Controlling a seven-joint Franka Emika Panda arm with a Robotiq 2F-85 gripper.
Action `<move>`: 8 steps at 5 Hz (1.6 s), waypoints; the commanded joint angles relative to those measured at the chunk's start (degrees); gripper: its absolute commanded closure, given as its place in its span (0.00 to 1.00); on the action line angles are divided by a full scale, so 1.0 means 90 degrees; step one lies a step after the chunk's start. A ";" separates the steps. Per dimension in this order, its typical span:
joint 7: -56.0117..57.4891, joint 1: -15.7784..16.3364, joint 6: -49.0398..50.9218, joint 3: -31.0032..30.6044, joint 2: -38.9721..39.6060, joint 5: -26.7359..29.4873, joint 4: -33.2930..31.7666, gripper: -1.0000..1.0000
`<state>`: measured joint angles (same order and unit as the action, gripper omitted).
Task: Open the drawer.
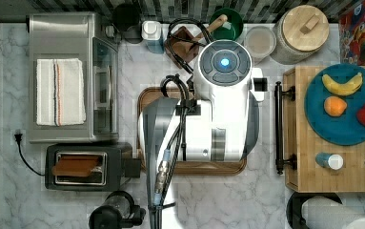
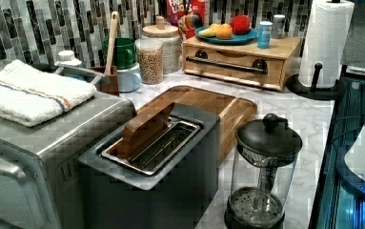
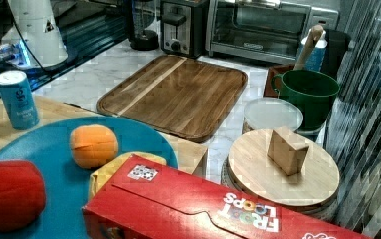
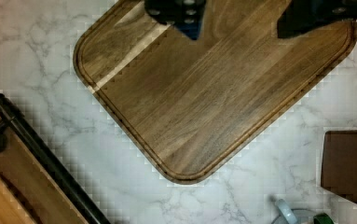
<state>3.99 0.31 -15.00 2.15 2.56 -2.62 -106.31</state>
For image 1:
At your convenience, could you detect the white capped blue bottle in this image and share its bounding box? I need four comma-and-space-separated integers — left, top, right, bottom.
141, 21, 164, 54

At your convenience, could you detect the stainless toaster oven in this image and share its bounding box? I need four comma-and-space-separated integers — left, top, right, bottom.
29, 12, 118, 143

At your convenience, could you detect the black power cord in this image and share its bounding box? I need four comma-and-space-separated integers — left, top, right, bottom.
13, 132, 47, 177

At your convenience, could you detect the black coffee grinder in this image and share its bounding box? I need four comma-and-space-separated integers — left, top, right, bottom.
89, 191, 146, 229

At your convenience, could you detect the brown wooden tray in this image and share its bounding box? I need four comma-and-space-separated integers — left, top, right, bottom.
137, 87, 247, 176

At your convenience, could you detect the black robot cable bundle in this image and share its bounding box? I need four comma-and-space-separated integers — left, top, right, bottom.
148, 17, 216, 229

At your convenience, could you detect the clear lidded container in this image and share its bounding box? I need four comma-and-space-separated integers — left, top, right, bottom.
244, 26, 276, 64

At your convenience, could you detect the green bowl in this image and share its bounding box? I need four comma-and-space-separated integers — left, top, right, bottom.
210, 8, 244, 41

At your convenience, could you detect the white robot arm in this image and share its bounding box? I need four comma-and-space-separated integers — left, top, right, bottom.
138, 40, 267, 229

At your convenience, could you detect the jar with wooden lid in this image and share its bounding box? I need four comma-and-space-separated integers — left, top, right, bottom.
271, 5, 330, 65

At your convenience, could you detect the black paper towel holder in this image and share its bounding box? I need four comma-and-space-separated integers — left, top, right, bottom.
286, 192, 341, 229

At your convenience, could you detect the wooden utensil handle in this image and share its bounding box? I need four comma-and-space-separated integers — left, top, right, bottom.
193, 14, 228, 41

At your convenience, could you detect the blue white shaker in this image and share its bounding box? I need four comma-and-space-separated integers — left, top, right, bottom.
315, 153, 344, 170

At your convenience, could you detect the red cereal box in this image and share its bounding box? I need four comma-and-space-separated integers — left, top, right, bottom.
339, 0, 365, 66

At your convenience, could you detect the black toaster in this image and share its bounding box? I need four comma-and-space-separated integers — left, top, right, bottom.
45, 142, 141, 192

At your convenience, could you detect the white striped dish towel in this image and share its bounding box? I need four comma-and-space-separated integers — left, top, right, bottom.
36, 58, 86, 127

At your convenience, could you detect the blue round plate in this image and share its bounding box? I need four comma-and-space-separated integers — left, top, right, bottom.
304, 64, 365, 146

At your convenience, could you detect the black round canister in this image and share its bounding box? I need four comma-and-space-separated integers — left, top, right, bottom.
112, 4, 143, 44

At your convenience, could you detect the orange fruit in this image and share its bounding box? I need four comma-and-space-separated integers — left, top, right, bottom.
324, 96, 348, 117

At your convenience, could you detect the brown toast slice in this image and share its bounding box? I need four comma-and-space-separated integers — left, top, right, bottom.
51, 156, 99, 177

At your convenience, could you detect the bamboo drawer cabinet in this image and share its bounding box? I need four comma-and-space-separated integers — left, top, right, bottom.
276, 64, 365, 193

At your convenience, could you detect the brown wooden knife block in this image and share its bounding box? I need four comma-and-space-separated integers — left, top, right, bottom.
164, 26, 204, 69

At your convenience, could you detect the paper towel roll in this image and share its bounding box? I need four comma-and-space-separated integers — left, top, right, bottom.
301, 196, 365, 229

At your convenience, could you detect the yellow banana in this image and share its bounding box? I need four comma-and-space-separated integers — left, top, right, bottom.
322, 73, 363, 96

